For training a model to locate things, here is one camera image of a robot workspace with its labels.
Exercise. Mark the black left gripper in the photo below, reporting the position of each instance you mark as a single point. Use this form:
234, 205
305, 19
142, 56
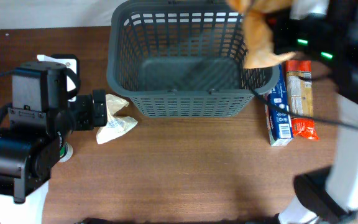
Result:
84, 112

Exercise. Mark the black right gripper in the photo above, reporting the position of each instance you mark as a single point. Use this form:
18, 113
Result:
281, 35

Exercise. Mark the beige food pouch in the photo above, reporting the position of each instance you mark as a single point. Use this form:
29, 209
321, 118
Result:
116, 126

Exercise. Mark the green lidded jar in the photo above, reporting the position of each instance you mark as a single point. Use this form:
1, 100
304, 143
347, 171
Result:
66, 152

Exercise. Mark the orange coffee sachet bag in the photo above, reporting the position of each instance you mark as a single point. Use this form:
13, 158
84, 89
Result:
258, 37

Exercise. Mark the orange ended biscuit packet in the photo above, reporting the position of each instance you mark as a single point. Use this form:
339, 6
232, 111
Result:
300, 97

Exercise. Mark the blue tissue multipack box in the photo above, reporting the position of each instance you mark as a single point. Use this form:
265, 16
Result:
279, 124

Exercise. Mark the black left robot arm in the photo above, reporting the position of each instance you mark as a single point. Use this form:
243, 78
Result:
45, 109

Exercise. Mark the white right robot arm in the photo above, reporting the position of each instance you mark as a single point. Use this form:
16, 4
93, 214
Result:
330, 194

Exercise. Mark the grey plastic basket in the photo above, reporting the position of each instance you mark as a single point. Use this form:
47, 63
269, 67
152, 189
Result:
183, 59

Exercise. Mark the black table edge rail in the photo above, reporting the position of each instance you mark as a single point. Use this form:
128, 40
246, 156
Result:
267, 220

